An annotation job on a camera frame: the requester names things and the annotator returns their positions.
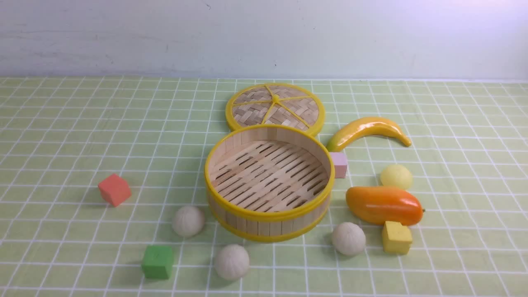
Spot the white bun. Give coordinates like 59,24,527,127
331,222,366,256
172,205,205,238
214,244,250,281

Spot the yellow toy bun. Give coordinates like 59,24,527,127
379,164,413,190

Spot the bamboo steamer tray yellow rim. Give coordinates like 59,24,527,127
204,125,335,242

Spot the woven bamboo steamer lid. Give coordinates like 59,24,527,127
225,83,325,136

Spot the pink wooden cube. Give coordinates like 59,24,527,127
329,152,348,179

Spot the yellow toy banana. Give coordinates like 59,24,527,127
326,117,412,152

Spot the orange toy mango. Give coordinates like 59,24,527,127
345,186,425,226

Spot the red wooden cube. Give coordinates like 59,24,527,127
98,174,132,207

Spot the green wooden cube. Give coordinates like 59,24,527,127
141,245,174,280

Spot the yellow wooden cube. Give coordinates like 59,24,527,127
382,221,413,255

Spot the green checkered tablecloth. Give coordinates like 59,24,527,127
0,76,528,297

